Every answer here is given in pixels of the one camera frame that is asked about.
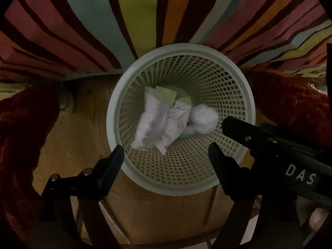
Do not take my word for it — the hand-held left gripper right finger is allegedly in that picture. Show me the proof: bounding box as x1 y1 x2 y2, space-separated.
208 142 306 249

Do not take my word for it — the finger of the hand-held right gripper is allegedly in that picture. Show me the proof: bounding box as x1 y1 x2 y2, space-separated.
221 116 283 156
258 121 288 141

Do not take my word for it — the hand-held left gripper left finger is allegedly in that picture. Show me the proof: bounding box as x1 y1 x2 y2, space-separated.
39 144 125 249

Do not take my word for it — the white tissue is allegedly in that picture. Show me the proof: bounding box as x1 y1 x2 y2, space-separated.
188 104 220 135

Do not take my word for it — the pale mesh waste basket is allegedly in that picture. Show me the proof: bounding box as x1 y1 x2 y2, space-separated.
106 43 256 196

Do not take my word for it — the large green box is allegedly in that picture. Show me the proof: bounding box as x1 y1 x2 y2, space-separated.
175 95 192 107

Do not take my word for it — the white plastic wrapper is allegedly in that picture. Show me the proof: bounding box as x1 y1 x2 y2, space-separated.
130 87 169 151

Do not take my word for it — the printed tissue packet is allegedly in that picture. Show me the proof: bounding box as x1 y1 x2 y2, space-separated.
156 102 191 155

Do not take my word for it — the small green box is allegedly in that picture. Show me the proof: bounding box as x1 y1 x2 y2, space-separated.
156 85 178 107

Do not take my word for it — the person's right hand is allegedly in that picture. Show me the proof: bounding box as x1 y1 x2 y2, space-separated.
309 207 328 230

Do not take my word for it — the dark red fuzzy cloth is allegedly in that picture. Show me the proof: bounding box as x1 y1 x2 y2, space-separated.
249 71 332 148
0 83 68 239

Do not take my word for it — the cream bed leg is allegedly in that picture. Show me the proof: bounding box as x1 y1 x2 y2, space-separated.
58 83 77 115

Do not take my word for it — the striped bed sheet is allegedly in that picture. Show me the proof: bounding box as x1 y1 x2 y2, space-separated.
0 0 332 83

